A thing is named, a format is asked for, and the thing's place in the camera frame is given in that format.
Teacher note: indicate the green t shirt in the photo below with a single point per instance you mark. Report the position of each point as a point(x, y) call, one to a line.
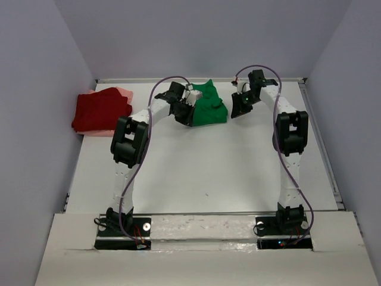
point(210, 108)

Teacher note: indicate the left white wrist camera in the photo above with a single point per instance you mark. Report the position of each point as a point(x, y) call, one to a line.
point(192, 95)

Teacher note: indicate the red folded t shirt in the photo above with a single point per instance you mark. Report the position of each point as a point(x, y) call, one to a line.
point(98, 110)

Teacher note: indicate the pink folded t shirt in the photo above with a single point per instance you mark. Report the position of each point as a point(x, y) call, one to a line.
point(128, 93)

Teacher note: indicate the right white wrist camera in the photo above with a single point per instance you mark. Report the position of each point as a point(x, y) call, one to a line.
point(240, 85)

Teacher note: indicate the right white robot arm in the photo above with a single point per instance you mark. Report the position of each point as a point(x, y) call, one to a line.
point(289, 139)

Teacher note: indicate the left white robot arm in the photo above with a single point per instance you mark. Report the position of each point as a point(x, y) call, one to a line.
point(131, 141)

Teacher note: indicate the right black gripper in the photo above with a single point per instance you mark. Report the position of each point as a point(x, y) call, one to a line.
point(239, 109)

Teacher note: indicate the white front platform board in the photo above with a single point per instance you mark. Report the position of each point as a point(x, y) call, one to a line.
point(206, 250)

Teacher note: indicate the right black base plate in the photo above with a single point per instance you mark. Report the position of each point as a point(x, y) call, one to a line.
point(272, 237)

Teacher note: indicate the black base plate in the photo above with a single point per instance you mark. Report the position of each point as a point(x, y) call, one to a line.
point(110, 237)
point(272, 237)

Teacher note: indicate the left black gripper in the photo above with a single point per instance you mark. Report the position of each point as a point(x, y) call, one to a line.
point(188, 120)

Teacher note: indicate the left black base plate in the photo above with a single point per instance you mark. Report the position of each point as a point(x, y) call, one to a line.
point(110, 237)

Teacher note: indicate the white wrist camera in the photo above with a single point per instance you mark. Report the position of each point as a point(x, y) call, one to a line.
point(240, 85)
point(192, 95)

